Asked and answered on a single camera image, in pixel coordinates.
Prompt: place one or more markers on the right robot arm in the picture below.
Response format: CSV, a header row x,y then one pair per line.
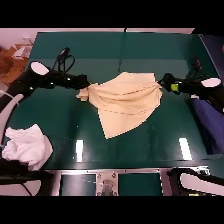
x,y
203,87

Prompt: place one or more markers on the cream shirt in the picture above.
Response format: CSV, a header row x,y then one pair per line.
x,y
126,100

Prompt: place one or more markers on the silver frame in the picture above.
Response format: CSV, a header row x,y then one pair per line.
x,y
106,181

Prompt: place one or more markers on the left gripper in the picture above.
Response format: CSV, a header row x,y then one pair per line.
x,y
81,82

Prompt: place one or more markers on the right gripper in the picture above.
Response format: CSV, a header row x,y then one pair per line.
x,y
167,81

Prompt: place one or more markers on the white garment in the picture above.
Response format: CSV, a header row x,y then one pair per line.
x,y
28,146

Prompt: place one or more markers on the dark blue garment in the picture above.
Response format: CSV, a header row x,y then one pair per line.
x,y
210,123

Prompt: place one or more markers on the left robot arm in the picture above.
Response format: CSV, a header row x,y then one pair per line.
x,y
36,79

